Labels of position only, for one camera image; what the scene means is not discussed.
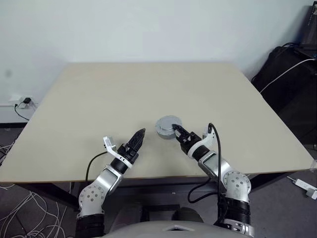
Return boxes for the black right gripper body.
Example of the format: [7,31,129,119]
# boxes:
[178,132,202,152]

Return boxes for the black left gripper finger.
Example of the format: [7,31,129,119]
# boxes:
[125,128,145,149]
[131,128,146,153]

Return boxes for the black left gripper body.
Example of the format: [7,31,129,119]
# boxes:
[116,143,140,164]

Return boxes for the grey robot torso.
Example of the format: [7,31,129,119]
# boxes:
[103,219,248,238]

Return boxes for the black equipment bag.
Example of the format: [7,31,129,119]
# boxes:
[251,46,317,147]

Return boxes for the white floor power strip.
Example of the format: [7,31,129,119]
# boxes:
[294,177,317,199]

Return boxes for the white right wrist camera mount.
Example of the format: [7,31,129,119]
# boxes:
[187,123,216,159]

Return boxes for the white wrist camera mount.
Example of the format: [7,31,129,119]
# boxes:
[187,123,216,159]
[103,135,132,166]

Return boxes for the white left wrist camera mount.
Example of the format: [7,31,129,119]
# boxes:
[103,135,132,166]

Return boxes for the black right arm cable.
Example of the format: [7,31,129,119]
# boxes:
[187,122,223,204]

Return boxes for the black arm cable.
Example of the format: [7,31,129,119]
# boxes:
[85,151,109,181]
[187,122,223,204]

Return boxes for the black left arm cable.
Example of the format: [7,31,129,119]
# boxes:
[85,151,109,181]

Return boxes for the black metal table frame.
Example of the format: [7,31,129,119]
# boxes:
[0,173,293,216]

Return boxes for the tangled white floor cables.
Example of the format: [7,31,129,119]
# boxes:
[0,141,75,238]

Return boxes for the white cable over bag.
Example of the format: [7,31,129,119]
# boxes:
[259,58,315,94]

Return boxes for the black adapter cable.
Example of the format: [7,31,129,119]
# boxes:
[13,103,30,121]

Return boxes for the white wall power strip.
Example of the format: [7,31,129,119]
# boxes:
[8,95,38,110]

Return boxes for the dark blue cable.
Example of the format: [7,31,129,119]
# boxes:
[282,42,302,50]

